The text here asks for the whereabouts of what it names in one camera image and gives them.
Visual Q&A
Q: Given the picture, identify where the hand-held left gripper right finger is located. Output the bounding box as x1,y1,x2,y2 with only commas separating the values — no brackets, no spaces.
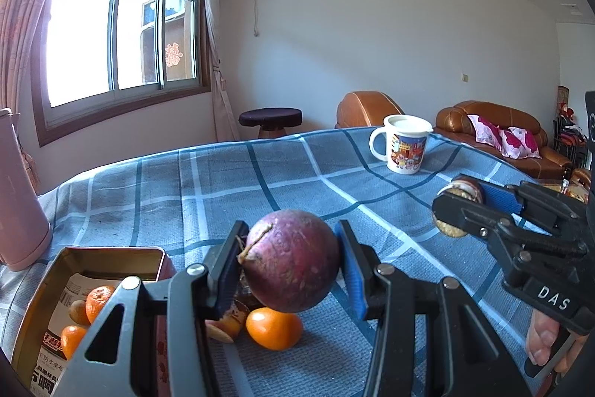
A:
335,220,533,397

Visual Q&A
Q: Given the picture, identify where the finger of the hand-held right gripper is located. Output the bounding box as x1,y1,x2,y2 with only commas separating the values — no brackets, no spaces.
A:
431,191,589,286
481,182,586,236

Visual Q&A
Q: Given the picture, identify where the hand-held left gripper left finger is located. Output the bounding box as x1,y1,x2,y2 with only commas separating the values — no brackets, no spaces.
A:
65,220,254,397

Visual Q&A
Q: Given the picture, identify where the round sandwich cookie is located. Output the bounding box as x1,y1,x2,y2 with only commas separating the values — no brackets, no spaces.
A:
432,175,486,238

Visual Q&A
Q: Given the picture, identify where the purple round radish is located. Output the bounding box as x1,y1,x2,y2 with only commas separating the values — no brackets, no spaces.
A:
238,209,341,313

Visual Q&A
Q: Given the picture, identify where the smooth orange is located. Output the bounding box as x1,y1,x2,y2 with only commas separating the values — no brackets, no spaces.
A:
245,307,304,351
60,325,89,361

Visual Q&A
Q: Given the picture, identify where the rectangular metal tin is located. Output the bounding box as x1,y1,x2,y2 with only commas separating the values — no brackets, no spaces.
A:
10,246,177,397

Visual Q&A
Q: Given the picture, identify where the large dimpled orange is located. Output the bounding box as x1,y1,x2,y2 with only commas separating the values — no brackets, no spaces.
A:
86,285,117,323

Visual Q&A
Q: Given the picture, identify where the tan longan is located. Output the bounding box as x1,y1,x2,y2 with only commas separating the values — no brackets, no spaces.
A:
69,299,91,327

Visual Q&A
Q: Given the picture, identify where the person's right hand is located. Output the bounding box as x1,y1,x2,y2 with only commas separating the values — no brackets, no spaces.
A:
527,308,567,369

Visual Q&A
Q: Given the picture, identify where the pink floral pillow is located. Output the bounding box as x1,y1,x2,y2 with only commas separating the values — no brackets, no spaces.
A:
466,114,505,151
499,126,542,159

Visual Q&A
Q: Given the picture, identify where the white cartoon print mug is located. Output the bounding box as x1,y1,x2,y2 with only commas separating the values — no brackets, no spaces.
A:
369,115,434,175

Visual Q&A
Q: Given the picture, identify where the blue plaid tablecloth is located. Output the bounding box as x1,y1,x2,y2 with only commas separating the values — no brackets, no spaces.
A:
0,128,572,397

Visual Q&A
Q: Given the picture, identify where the brown leather sofa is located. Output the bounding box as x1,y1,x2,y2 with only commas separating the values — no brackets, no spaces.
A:
436,100,573,180

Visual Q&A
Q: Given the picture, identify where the dark metal chair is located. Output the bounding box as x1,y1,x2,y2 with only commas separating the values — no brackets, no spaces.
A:
553,102,590,156

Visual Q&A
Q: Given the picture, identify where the brown leather armchair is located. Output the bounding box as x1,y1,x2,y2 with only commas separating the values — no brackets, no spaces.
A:
335,91,405,129

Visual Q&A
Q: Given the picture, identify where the dark round stool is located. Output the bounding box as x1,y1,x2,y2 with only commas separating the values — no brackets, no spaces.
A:
238,108,303,140

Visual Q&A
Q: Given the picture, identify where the printed paper liner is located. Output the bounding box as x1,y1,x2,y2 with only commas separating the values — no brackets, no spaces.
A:
30,273,126,397

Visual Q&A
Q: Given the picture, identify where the pink curtain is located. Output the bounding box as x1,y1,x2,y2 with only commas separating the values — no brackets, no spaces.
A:
0,0,94,109
200,0,240,142

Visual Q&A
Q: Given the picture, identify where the pink electric kettle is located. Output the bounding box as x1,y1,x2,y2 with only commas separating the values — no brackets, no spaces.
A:
0,108,53,272

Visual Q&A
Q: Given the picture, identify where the red paper window decoration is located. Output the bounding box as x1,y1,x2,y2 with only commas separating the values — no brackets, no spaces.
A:
164,42,183,67

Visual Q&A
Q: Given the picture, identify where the sliding glass window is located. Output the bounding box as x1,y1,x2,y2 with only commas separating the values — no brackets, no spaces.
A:
32,0,212,147

